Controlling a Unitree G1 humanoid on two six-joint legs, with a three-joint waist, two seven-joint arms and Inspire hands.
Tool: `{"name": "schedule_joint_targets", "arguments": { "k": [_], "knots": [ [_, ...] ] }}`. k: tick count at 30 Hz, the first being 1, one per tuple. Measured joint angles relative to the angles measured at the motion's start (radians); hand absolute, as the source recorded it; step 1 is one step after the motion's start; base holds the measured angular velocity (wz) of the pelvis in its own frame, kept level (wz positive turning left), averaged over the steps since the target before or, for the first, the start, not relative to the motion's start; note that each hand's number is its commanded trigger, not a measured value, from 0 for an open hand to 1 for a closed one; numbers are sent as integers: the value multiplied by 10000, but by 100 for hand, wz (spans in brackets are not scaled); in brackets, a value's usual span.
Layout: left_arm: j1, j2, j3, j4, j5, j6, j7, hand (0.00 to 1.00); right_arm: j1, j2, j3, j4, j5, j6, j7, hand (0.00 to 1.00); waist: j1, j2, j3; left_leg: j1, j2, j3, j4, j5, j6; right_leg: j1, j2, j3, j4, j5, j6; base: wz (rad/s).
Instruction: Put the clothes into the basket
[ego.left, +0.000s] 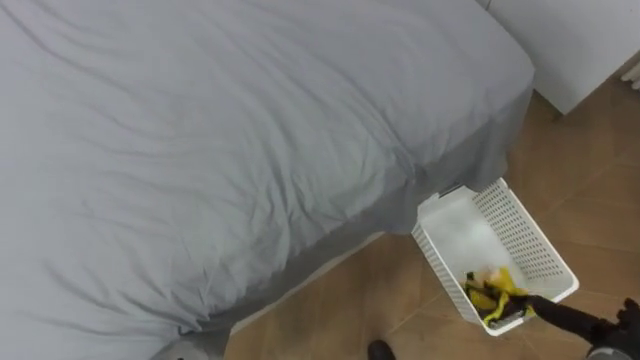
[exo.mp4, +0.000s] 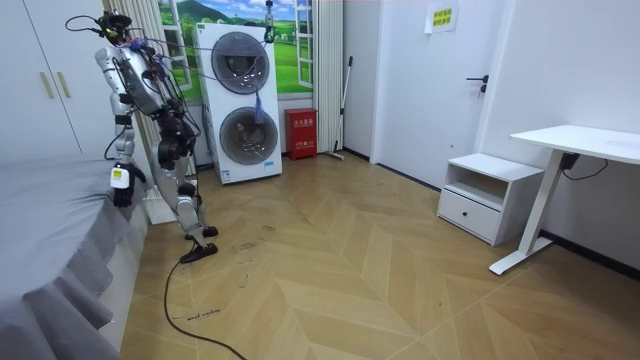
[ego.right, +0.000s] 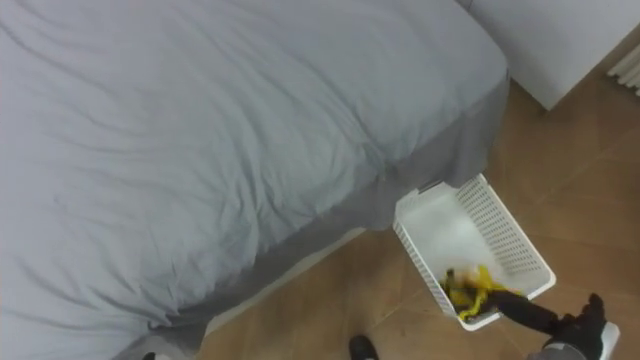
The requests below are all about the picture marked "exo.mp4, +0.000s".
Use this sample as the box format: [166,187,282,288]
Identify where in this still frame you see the cable bundle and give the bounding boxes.
[130,0,277,126]

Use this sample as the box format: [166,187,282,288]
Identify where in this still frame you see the white paper sign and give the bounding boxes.
[423,2,460,35]

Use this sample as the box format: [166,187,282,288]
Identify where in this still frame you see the robot legs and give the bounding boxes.
[149,139,220,265]

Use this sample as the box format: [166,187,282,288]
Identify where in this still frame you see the robot body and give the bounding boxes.
[64,10,201,169]

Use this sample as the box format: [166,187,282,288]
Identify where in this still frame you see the white nightstand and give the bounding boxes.
[436,152,545,247]

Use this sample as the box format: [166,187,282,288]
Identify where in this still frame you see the landscape window wall poster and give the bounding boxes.
[157,0,315,101]

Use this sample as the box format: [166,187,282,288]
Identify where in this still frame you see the white desk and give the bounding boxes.
[488,124,640,277]

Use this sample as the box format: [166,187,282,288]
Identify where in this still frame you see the red fire equipment box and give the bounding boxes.
[284,107,319,161]

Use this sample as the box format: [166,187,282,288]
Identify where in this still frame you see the black door handle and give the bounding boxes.
[465,74,490,99]

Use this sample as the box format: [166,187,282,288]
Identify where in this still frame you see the white washing machine tower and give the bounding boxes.
[192,22,284,185]

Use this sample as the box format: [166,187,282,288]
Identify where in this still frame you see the black floor cable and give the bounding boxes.
[163,257,249,360]

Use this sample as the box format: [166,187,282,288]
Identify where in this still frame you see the mop with white handle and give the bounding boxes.
[324,55,354,161]

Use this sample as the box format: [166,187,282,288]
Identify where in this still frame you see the white door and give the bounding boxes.
[372,0,506,190]

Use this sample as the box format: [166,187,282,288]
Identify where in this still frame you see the black desk cable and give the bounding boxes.
[562,158,609,182]

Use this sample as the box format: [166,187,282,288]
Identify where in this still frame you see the grey bed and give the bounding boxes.
[0,152,151,360]

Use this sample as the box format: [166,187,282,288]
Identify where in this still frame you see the white ribbed floor mat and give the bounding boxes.
[141,184,179,226]

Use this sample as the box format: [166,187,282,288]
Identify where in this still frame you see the white wardrobe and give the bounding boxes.
[0,0,121,164]

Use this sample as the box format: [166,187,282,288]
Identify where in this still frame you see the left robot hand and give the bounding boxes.
[110,161,148,209]

